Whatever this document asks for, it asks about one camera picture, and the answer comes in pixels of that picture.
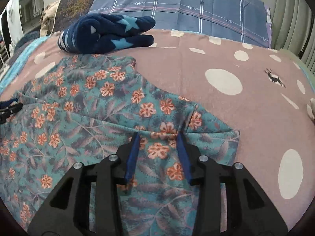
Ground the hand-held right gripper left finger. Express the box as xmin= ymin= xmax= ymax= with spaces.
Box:
xmin=28 ymin=131 xmax=141 ymax=236

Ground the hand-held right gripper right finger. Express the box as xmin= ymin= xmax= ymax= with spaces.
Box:
xmin=177 ymin=131 xmax=288 ymax=236

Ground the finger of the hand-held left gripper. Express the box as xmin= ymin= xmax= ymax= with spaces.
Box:
xmin=0 ymin=98 xmax=24 ymax=125

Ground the teal floral garment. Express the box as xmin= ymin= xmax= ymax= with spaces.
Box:
xmin=0 ymin=54 xmax=240 ymax=236

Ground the light blue blanket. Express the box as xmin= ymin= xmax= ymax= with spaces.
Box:
xmin=0 ymin=36 xmax=50 ymax=91

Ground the white metal rack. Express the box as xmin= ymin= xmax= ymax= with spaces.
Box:
xmin=0 ymin=37 xmax=9 ymax=65

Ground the dark blue fuzzy blanket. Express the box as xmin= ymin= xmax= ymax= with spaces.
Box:
xmin=13 ymin=31 xmax=41 ymax=53

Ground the pink polka dot bedsheet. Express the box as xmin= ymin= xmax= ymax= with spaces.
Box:
xmin=0 ymin=28 xmax=315 ymax=229

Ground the beige knit cloth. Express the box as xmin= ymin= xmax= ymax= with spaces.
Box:
xmin=40 ymin=1 xmax=59 ymax=37

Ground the navy star-print garment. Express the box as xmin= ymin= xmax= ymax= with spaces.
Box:
xmin=57 ymin=14 xmax=156 ymax=54

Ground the dark pillow with golden print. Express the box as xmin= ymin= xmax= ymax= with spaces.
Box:
xmin=53 ymin=0 xmax=101 ymax=33

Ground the blue plaid pillow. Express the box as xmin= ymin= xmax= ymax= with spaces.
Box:
xmin=89 ymin=0 xmax=273 ymax=49

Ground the green curtain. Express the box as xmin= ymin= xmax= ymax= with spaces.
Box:
xmin=268 ymin=0 xmax=315 ymax=65

